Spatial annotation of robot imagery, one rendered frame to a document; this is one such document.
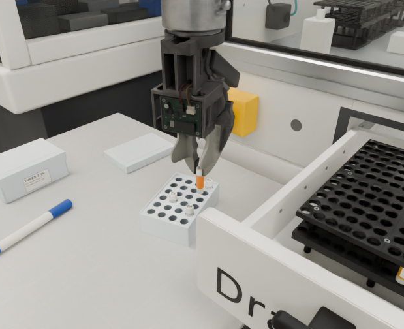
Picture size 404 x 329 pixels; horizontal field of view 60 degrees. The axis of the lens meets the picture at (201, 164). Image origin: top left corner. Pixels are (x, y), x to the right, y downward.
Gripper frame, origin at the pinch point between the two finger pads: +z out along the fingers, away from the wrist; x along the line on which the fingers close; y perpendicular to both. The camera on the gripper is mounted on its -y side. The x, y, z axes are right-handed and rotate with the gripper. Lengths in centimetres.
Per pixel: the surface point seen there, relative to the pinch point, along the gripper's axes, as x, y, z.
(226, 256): 11.1, 19.4, -3.8
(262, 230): 12.7, 11.8, -1.3
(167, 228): -2.1, 7.8, 7.4
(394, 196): 25.6, 3.4, -4.2
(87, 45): -46, -31, -7
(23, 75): -51, -14, -3
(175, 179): -6.4, -3.2, 6.6
